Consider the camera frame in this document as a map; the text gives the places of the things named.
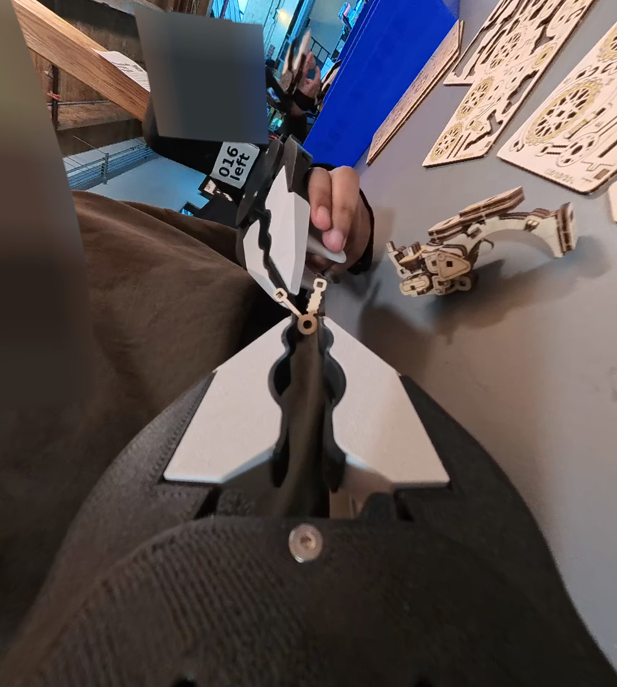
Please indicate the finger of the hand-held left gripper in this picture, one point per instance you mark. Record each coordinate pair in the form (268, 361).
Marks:
(257, 257)
(289, 231)

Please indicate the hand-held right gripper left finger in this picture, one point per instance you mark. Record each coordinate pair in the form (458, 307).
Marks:
(222, 429)

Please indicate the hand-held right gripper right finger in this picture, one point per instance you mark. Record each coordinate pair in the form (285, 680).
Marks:
(389, 434)

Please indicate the small wooden linkage part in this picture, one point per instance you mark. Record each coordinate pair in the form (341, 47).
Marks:
(315, 298)

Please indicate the assembled wooden model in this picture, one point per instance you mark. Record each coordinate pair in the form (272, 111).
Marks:
(480, 220)

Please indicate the person's left hand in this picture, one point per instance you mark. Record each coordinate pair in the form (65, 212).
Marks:
(335, 209)

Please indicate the person's olive brown clothing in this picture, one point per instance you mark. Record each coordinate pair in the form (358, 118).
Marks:
(169, 322)

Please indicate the blue plastic box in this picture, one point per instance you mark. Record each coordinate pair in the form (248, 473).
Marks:
(362, 70)

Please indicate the wooden puzzle sheet small gears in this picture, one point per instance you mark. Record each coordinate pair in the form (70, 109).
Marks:
(440, 157)

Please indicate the white paper label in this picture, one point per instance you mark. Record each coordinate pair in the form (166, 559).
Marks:
(126, 72)

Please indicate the stack of wooden puzzle sheets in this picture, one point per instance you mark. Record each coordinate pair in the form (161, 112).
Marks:
(415, 91)

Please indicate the wooden beam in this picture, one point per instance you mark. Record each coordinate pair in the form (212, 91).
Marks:
(83, 59)

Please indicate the wooden puzzle sheet large gears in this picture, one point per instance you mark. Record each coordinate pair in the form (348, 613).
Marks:
(523, 153)

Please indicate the emptied wooden puzzle sheet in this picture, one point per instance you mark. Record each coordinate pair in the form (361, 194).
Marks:
(468, 53)

